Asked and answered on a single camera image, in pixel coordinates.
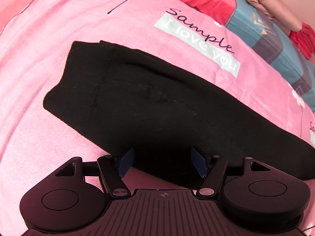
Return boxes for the black pants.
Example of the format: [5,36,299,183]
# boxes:
[43,41,314,188]

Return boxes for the teal grey patterned blanket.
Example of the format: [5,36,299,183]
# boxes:
[226,0,314,111]

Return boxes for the pink printed bed sheet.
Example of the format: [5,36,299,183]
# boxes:
[1,0,314,200]

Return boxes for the red knit cloth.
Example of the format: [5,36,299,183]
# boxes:
[289,23,315,60]

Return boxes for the folded pink beige blanket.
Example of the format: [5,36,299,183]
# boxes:
[246,0,303,35]

